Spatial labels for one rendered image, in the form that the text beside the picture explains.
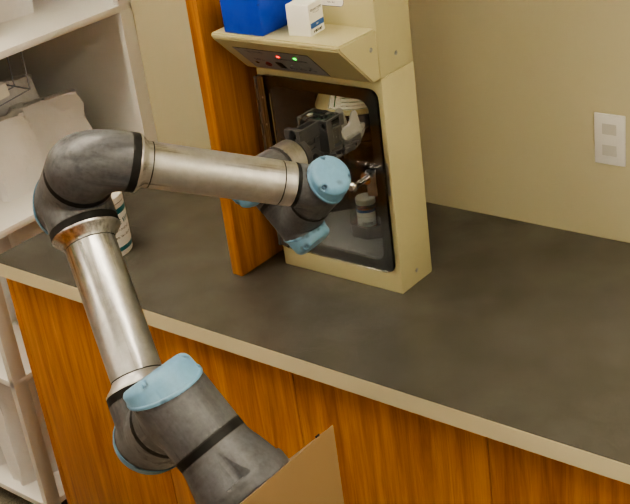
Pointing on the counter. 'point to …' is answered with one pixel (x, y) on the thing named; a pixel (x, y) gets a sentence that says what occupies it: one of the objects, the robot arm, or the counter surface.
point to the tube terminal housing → (374, 12)
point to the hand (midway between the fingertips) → (359, 129)
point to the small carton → (304, 17)
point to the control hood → (316, 49)
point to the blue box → (253, 16)
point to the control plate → (281, 60)
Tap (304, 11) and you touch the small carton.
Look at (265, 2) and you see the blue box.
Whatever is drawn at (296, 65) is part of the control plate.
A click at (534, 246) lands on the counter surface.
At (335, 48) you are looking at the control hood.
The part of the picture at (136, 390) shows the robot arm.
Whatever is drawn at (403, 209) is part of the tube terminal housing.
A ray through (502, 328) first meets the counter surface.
